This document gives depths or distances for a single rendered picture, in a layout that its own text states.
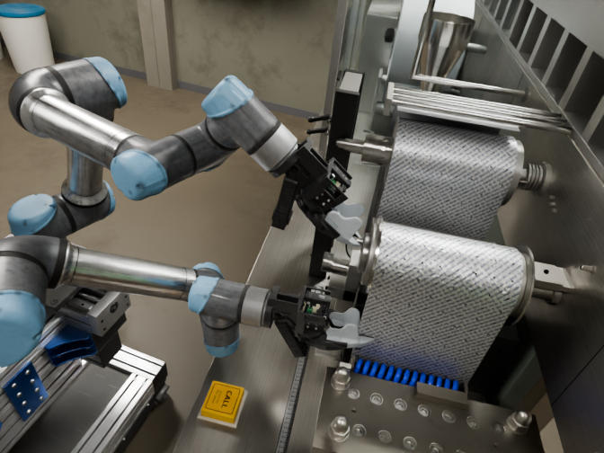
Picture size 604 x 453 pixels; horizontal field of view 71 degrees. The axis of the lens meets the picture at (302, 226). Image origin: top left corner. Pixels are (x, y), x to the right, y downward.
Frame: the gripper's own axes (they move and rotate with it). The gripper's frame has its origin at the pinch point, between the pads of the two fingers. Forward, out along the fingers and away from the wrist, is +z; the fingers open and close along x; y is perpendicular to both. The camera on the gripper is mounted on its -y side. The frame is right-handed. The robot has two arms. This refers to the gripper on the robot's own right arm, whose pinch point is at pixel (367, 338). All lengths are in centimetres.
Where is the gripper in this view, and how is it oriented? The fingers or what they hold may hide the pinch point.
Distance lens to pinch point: 86.4
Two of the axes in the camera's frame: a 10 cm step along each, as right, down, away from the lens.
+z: 9.8, 2.0, -1.0
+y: 1.0, -7.8, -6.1
